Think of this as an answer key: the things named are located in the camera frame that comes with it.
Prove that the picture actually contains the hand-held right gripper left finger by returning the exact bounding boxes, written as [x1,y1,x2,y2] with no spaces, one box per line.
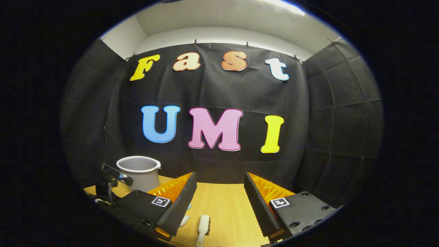
[106,172,198,242]

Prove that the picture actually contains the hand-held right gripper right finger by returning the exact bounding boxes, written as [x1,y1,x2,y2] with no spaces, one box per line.
[244,172,339,244]

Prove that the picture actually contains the grey plastic dustpan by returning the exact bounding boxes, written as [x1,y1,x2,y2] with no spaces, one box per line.
[178,205,191,229]

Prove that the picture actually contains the small grey broom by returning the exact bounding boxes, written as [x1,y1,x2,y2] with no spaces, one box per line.
[195,215,211,247]

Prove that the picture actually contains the grey garbage bin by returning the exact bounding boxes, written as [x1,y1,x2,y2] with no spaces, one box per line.
[116,156,162,193]

